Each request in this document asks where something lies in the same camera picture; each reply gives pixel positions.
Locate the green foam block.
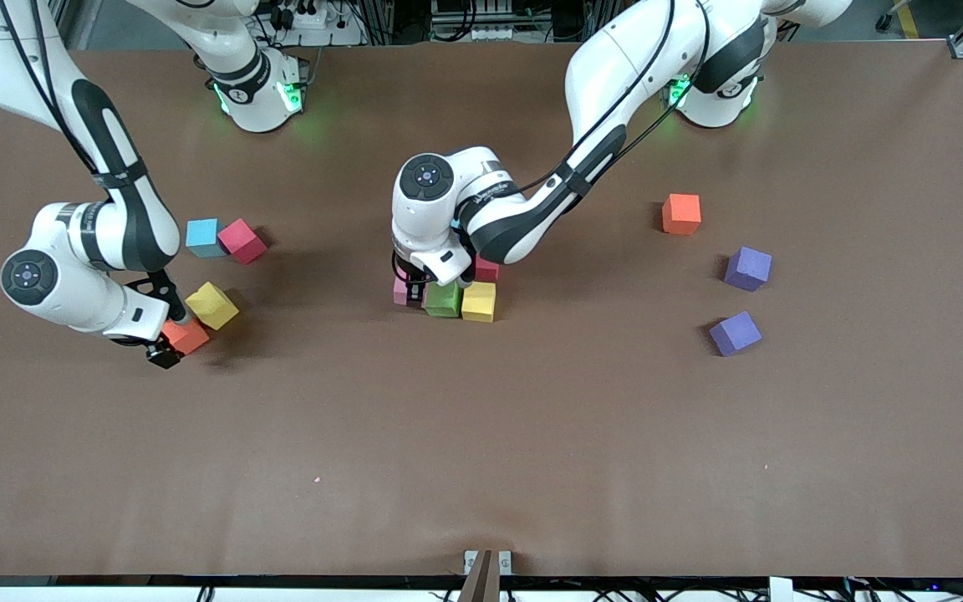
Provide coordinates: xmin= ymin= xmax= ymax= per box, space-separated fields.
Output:
xmin=425 ymin=283 xmax=462 ymax=319

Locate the orange foam block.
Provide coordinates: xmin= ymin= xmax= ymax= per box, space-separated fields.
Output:
xmin=662 ymin=194 xmax=702 ymax=236
xmin=162 ymin=318 xmax=210 ymax=357

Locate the yellow foam block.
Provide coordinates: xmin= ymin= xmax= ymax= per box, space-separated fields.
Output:
xmin=185 ymin=282 xmax=240 ymax=330
xmin=461 ymin=282 xmax=497 ymax=324

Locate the purple foam block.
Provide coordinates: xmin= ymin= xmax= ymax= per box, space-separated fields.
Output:
xmin=709 ymin=311 xmax=762 ymax=358
xmin=725 ymin=247 xmax=773 ymax=293

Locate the light blue foam block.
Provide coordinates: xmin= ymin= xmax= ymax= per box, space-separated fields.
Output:
xmin=186 ymin=218 xmax=227 ymax=258

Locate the white power strip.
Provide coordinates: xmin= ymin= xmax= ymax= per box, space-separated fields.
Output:
xmin=268 ymin=0 xmax=365 ymax=47

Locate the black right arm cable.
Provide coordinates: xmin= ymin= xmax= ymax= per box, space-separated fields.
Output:
xmin=0 ymin=0 xmax=177 ymax=293

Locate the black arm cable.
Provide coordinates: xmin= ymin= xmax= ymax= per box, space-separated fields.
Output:
xmin=523 ymin=0 xmax=710 ymax=195
xmin=0 ymin=0 xmax=177 ymax=293

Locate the small metal bracket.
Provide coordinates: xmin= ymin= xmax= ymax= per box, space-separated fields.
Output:
xmin=463 ymin=549 xmax=513 ymax=576

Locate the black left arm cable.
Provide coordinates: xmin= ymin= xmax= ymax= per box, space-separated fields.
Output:
xmin=523 ymin=0 xmax=710 ymax=195

